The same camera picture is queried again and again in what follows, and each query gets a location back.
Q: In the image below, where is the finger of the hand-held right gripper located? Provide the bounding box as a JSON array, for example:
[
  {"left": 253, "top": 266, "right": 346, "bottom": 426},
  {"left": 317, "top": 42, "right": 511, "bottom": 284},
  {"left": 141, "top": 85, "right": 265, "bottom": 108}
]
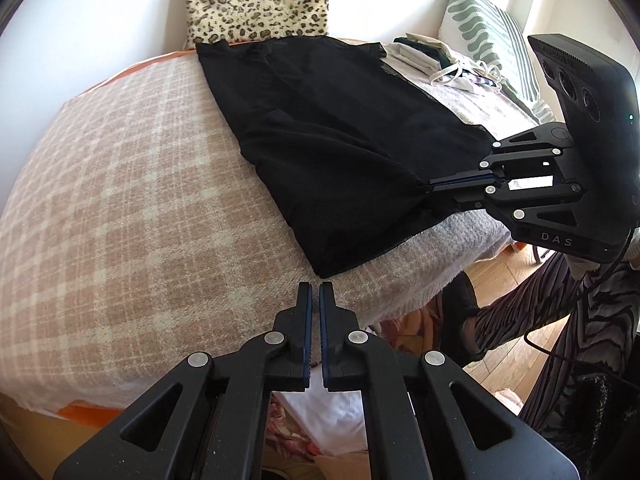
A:
[
  {"left": 425, "top": 180, "right": 587, "bottom": 241},
  {"left": 429, "top": 123, "right": 576, "bottom": 185}
]

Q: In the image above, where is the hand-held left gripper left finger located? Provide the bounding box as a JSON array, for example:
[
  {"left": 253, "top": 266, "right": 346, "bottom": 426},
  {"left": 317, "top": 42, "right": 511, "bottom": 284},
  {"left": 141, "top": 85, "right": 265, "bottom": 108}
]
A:
[{"left": 52, "top": 281, "right": 314, "bottom": 480}]

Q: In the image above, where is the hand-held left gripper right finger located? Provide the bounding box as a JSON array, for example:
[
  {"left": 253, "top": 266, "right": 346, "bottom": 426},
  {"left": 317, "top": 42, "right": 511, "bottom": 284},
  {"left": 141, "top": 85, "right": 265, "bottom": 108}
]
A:
[{"left": 319, "top": 281, "right": 581, "bottom": 480}]

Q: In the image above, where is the black shirt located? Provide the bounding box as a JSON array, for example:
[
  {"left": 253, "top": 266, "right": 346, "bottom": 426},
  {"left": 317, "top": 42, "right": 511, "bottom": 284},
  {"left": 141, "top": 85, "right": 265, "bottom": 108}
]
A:
[{"left": 195, "top": 35, "right": 493, "bottom": 280}]

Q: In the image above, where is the pile of folded clothes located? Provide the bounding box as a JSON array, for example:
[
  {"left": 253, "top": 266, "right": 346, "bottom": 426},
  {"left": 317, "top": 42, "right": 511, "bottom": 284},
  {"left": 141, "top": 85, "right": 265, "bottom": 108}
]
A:
[{"left": 385, "top": 32, "right": 506, "bottom": 95}]

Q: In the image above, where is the white cloth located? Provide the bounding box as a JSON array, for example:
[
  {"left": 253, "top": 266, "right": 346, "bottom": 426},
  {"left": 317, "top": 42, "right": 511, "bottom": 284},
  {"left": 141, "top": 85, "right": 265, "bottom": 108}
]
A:
[{"left": 275, "top": 390, "right": 371, "bottom": 461}]

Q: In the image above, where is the pink floral cloth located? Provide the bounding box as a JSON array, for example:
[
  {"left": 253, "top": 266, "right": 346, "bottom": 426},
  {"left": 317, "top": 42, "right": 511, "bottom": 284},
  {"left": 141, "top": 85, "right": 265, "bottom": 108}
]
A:
[{"left": 265, "top": 394, "right": 321, "bottom": 463}]

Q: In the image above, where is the cream tote bag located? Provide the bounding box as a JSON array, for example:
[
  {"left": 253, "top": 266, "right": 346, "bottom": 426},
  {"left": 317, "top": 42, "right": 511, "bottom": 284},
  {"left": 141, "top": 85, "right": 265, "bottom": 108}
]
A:
[{"left": 430, "top": 57, "right": 505, "bottom": 94}]

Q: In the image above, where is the black slipper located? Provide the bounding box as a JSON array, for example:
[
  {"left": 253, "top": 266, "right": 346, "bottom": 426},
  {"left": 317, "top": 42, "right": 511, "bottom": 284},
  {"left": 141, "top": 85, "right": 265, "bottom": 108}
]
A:
[{"left": 442, "top": 271, "right": 493, "bottom": 361}]

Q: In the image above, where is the person's striped pants leg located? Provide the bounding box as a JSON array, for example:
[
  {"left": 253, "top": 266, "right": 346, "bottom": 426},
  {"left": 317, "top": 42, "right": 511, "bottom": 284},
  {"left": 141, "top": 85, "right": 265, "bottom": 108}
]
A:
[{"left": 470, "top": 252, "right": 601, "bottom": 431}]

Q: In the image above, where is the green patterned white pillow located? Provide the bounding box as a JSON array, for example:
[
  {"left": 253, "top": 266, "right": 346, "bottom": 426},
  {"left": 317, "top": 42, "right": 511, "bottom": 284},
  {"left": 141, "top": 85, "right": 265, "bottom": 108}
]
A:
[{"left": 439, "top": 0, "right": 553, "bottom": 123}]

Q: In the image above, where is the pink plaid blanket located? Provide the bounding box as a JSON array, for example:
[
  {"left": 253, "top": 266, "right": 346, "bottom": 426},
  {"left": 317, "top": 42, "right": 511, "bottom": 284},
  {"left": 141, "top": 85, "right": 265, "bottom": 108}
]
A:
[{"left": 0, "top": 47, "right": 546, "bottom": 411}]

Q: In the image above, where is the leopard print cushion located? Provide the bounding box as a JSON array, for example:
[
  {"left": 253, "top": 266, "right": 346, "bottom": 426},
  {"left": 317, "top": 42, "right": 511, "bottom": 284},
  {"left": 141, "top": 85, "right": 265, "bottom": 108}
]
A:
[{"left": 186, "top": 0, "right": 331, "bottom": 46}]

